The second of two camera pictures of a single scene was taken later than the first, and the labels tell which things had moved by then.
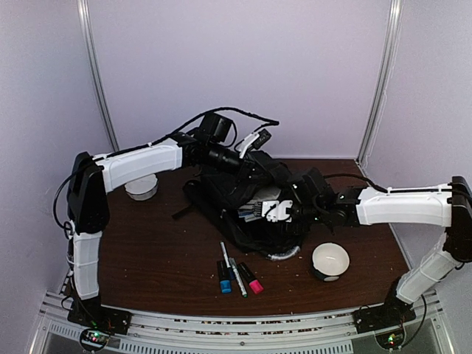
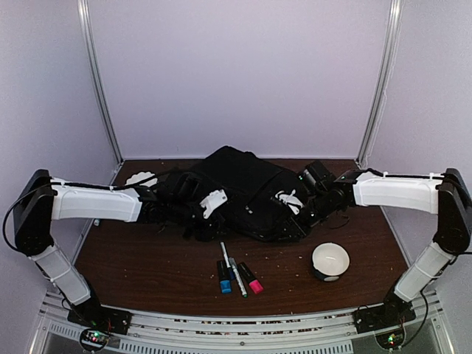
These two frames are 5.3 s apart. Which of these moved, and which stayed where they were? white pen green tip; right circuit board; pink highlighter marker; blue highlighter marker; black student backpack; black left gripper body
Moved: black student backpack; black left gripper body
Stayed: pink highlighter marker; white pen green tip; right circuit board; blue highlighter marker
